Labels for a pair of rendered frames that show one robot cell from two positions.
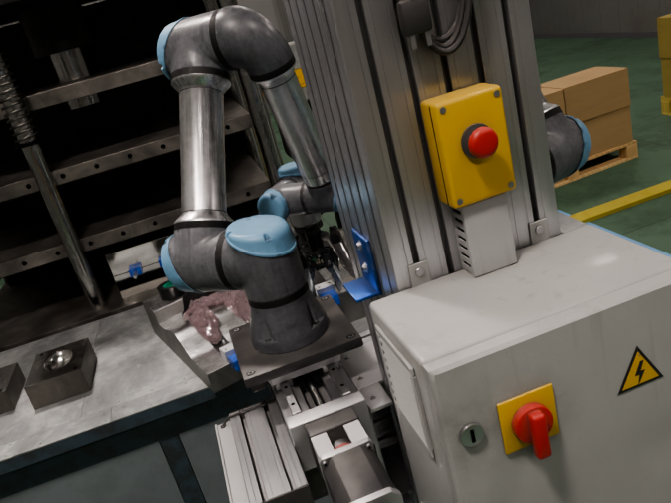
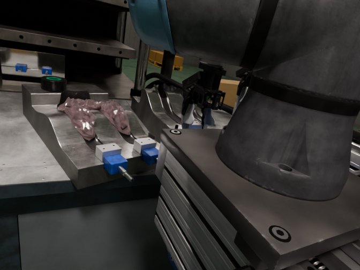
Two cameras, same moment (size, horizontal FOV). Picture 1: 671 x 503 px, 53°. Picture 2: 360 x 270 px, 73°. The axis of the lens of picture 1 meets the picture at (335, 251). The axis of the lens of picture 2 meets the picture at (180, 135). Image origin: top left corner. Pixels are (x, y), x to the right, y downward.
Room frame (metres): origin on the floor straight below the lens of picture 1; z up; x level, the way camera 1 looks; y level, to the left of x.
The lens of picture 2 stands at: (0.93, 0.34, 1.16)
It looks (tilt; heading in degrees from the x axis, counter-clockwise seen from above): 22 degrees down; 340
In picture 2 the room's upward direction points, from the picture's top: 12 degrees clockwise
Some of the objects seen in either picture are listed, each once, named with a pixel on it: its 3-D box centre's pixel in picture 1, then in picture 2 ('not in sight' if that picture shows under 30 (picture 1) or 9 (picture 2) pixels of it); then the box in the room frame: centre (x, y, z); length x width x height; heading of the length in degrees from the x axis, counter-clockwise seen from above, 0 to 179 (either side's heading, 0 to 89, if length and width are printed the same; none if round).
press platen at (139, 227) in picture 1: (127, 208); (28, 31); (2.67, 0.77, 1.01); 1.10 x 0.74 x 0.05; 99
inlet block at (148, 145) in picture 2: not in sight; (154, 157); (1.49, 0.19, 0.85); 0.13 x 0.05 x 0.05; 27
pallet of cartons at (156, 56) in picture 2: not in sight; (164, 60); (10.16, -1.82, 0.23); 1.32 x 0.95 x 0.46; 13
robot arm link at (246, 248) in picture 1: (263, 254); (322, 19); (1.16, 0.13, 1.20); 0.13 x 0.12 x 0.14; 63
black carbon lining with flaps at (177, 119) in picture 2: (324, 254); (180, 103); (1.83, 0.04, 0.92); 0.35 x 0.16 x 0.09; 9
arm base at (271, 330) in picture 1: (283, 310); (288, 126); (1.15, 0.12, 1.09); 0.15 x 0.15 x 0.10
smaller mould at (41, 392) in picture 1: (62, 371); not in sight; (1.70, 0.82, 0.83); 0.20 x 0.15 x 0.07; 9
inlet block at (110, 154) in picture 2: (241, 361); (117, 165); (1.44, 0.29, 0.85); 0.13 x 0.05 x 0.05; 27
